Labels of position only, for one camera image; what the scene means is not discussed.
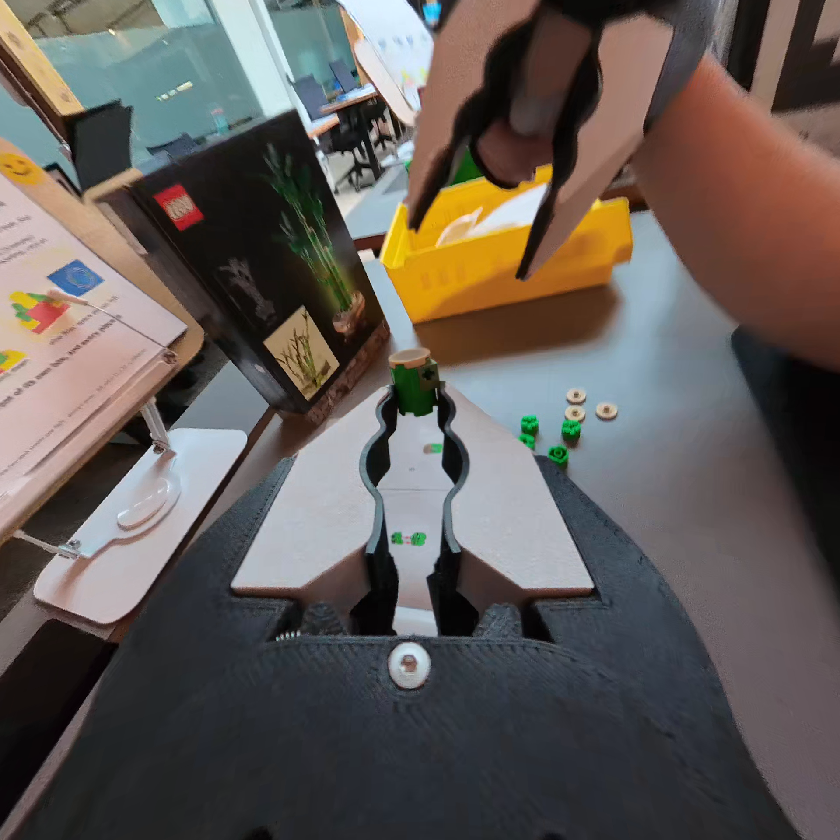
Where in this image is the white stand base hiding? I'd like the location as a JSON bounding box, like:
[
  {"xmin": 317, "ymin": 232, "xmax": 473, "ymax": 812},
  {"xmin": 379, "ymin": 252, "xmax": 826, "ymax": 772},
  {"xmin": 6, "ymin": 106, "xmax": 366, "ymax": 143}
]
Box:
[{"xmin": 33, "ymin": 428, "xmax": 249, "ymax": 626}]

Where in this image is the green plastic piece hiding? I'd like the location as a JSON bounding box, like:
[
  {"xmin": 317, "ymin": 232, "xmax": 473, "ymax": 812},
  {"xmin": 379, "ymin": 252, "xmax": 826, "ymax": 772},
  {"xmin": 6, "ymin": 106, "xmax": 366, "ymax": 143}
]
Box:
[{"xmin": 449, "ymin": 147, "xmax": 488, "ymax": 186}]

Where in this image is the yellow plastic bin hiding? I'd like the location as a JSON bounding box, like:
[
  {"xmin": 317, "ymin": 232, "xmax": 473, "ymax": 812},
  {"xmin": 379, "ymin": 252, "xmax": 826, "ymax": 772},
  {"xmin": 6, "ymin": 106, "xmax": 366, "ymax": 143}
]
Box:
[{"xmin": 381, "ymin": 164, "xmax": 634, "ymax": 324}]

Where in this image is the black office chair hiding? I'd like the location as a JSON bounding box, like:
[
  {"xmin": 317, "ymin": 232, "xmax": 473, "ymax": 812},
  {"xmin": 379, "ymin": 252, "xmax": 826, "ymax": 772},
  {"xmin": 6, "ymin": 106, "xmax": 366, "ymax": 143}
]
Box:
[
  {"xmin": 289, "ymin": 73, "xmax": 329, "ymax": 122},
  {"xmin": 325, "ymin": 115, "xmax": 378, "ymax": 193}
]

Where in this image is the building instruction booklet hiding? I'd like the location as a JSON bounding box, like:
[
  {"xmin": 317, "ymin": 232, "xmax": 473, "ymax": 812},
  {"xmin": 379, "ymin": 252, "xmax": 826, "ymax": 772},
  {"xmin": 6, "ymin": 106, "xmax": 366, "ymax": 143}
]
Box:
[{"xmin": 379, "ymin": 413, "xmax": 463, "ymax": 611}]

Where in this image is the green brick stack tan top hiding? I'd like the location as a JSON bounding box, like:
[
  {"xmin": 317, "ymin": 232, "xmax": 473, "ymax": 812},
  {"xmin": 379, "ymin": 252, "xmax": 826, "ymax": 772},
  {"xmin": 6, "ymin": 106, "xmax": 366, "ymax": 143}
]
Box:
[{"xmin": 388, "ymin": 349, "xmax": 442, "ymax": 418}]

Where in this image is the white plastic bag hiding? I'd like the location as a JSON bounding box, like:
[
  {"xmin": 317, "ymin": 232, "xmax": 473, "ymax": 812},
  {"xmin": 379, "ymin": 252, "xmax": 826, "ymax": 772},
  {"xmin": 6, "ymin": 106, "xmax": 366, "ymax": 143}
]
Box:
[{"xmin": 436, "ymin": 184, "xmax": 552, "ymax": 247}]

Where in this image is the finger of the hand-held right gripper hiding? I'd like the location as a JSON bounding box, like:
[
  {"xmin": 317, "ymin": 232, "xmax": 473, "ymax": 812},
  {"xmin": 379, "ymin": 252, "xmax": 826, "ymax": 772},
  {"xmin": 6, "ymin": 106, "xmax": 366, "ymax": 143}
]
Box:
[
  {"xmin": 406, "ymin": 0, "xmax": 546, "ymax": 231},
  {"xmin": 515, "ymin": 13, "xmax": 677, "ymax": 282}
]

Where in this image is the black bamboo picture box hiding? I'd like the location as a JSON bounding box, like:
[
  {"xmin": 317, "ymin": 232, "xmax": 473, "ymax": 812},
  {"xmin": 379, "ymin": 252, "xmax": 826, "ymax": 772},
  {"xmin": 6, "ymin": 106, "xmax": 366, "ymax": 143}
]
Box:
[{"xmin": 131, "ymin": 110, "xmax": 391, "ymax": 427}]

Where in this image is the dark blue clothing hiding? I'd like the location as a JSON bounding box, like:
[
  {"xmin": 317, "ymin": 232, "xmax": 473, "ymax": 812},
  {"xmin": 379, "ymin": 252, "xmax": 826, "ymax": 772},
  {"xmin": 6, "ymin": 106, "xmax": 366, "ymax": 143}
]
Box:
[{"xmin": 730, "ymin": 325, "xmax": 840, "ymax": 585}]

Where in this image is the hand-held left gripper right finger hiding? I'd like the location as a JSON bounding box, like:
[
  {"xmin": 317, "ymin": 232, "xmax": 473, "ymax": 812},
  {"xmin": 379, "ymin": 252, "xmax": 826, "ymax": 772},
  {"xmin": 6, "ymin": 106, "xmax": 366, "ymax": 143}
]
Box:
[{"xmin": 427, "ymin": 386, "xmax": 595, "ymax": 635}]

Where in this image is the person's right forearm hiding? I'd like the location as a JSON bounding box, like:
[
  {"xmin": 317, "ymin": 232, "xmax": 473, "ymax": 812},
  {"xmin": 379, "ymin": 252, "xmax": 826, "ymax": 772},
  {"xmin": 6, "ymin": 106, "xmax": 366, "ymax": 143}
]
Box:
[{"xmin": 633, "ymin": 56, "xmax": 840, "ymax": 371}]

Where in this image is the yellow smiley sticker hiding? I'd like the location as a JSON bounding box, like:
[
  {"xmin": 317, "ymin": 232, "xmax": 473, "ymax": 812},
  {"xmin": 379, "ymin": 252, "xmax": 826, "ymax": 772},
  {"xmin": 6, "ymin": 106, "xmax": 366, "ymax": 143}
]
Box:
[{"xmin": 0, "ymin": 152, "xmax": 43, "ymax": 186}]

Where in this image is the wooden office table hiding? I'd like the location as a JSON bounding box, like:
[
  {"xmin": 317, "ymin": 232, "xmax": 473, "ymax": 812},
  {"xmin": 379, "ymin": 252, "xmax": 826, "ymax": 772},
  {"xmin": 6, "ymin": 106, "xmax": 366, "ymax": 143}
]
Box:
[{"xmin": 307, "ymin": 88, "xmax": 388, "ymax": 181}]

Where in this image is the black plastic panel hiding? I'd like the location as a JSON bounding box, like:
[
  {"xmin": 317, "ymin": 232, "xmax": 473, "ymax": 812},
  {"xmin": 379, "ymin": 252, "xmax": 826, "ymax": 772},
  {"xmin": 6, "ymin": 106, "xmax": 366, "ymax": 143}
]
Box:
[{"xmin": 67, "ymin": 100, "xmax": 133, "ymax": 193}]

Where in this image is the printed instruction sheet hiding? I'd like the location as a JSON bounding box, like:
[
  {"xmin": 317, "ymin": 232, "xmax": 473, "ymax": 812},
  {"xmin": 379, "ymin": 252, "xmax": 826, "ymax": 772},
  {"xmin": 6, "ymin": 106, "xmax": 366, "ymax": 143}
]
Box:
[{"xmin": 0, "ymin": 174, "xmax": 188, "ymax": 500}]

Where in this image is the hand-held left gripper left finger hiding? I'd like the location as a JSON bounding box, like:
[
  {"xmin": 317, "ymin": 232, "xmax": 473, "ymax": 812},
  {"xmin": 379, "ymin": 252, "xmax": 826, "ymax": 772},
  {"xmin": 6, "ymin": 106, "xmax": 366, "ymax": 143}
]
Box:
[{"xmin": 231, "ymin": 387, "xmax": 400, "ymax": 635}]

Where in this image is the person's right hand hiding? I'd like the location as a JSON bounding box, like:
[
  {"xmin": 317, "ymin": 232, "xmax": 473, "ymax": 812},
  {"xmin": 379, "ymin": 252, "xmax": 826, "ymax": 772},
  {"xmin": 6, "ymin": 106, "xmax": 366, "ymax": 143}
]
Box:
[{"xmin": 478, "ymin": 119, "xmax": 559, "ymax": 185}]

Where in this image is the metal page clip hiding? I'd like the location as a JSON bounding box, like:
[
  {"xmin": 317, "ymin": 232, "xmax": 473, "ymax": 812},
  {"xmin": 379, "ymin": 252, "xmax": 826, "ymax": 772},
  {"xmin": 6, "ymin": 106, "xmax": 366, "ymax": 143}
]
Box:
[{"xmin": 49, "ymin": 290, "xmax": 178, "ymax": 363}]

